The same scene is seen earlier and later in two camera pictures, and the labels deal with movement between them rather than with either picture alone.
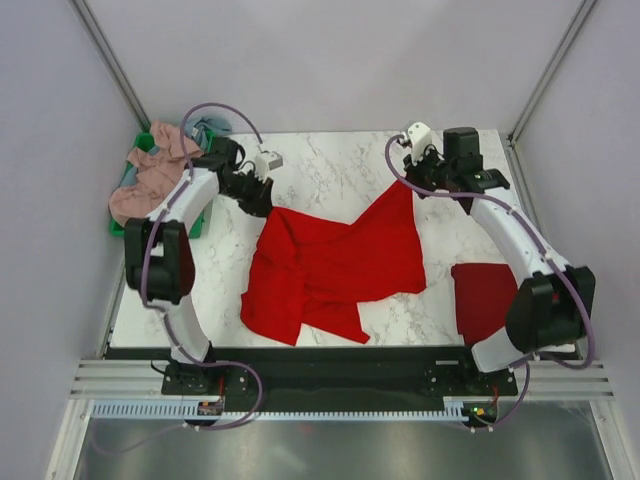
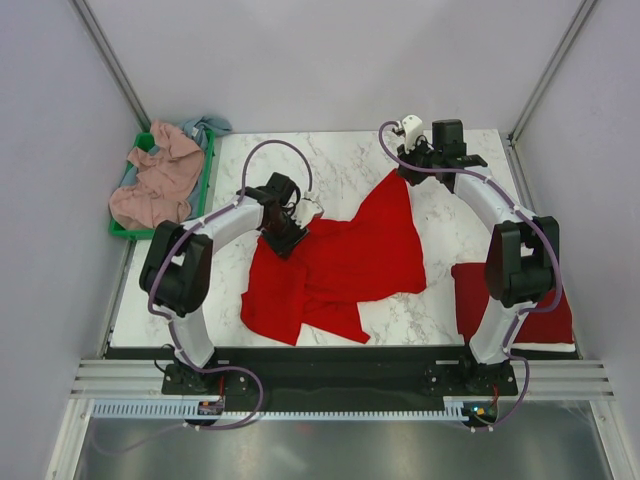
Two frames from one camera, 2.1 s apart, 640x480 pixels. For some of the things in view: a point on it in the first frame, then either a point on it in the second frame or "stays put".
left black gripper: (260, 204) to (282, 246)
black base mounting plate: (327, 375) stays put
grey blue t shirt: (199, 128) stays put
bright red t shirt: (316, 273) stays put
